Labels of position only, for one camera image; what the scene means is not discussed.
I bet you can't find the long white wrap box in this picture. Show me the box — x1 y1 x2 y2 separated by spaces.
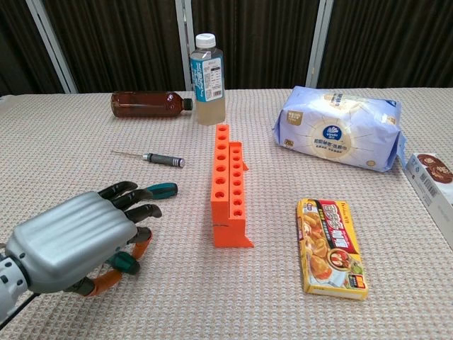
403 152 453 249

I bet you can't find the teal handle screwdriver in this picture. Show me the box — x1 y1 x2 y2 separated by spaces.
147 182 179 200

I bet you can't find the yellow curry box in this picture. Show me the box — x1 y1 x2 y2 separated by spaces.
296 198 369 301

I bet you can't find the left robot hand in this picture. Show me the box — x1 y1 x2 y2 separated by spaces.
5 181 163 298

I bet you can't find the aluminium partition post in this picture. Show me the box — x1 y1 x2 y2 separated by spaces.
25 0 79 94
175 0 196 91
305 0 336 89

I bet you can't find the pale blue tissue pack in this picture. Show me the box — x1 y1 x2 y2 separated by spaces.
272 86 411 174

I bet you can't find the brown plastic bottle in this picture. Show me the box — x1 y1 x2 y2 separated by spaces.
110 91 194 119

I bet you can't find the beige woven tablecloth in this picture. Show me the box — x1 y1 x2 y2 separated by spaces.
0 87 453 340

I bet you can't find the grey metal precision screwdriver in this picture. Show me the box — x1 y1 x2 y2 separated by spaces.
112 150 186 169

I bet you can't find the orange tool holder block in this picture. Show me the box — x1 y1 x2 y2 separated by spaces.
210 123 255 249

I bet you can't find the clear bottle white cap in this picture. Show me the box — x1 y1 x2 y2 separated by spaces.
190 33 227 125

